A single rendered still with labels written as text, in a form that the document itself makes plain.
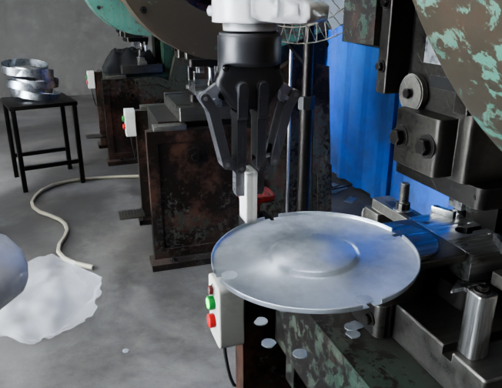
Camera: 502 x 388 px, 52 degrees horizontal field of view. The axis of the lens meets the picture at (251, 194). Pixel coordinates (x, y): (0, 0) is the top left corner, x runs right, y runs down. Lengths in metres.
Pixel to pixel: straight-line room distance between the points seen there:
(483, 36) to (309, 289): 0.41
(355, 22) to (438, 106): 0.20
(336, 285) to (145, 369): 1.21
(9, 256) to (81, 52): 6.54
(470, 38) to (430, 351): 0.50
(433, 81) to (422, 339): 0.36
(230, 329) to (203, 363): 0.80
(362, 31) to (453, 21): 0.51
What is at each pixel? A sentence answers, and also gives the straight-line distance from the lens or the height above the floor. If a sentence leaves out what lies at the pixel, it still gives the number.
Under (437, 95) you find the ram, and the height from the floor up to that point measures 1.00.
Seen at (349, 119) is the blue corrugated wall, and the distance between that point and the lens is 3.41.
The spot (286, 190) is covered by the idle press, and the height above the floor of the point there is 0.30.
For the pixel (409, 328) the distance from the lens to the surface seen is 0.79.
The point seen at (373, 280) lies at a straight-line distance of 0.69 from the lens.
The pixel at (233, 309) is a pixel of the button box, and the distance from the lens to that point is 0.99.
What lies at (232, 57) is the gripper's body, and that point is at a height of 1.06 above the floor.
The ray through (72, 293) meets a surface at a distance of 2.00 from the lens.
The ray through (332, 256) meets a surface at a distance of 0.73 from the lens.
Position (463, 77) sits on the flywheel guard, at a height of 1.07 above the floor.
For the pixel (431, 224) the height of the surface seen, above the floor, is 0.78.
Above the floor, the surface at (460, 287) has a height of 0.79.
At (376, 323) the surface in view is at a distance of 0.81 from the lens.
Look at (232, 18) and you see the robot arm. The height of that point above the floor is 1.10.
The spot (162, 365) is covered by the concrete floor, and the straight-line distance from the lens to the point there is 1.82.
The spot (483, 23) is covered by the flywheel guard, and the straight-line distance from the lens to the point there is 0.33.
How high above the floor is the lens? 1.12
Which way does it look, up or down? 20 degrees down
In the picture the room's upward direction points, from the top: straight up
